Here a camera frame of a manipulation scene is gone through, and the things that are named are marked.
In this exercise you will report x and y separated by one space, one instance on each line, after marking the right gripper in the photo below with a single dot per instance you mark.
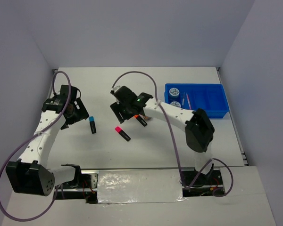
116 107

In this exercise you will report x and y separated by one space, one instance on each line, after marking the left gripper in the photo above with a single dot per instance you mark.
81 114

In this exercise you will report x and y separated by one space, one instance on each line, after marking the orange cap black highlighter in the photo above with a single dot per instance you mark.
141 120

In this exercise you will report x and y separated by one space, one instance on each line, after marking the blue cap black highlighter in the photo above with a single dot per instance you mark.
92 124

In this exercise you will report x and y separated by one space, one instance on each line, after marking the pink cap black highlighter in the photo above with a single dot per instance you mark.
122 133

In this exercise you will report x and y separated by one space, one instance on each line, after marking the thin grey pen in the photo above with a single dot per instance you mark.
183 99

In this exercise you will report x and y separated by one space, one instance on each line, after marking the orange clear pen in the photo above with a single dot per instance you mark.
188 101

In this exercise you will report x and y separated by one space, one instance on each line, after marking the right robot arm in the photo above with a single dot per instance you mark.
196 125

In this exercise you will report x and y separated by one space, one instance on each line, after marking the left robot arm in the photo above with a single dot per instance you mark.
30 174

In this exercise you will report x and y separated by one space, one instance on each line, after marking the silver foil sheet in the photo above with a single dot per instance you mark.
139 186

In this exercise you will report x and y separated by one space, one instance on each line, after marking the blue plastic sorting bin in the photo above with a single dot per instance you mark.
209 97

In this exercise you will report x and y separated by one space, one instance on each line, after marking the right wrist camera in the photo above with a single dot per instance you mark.
114 89

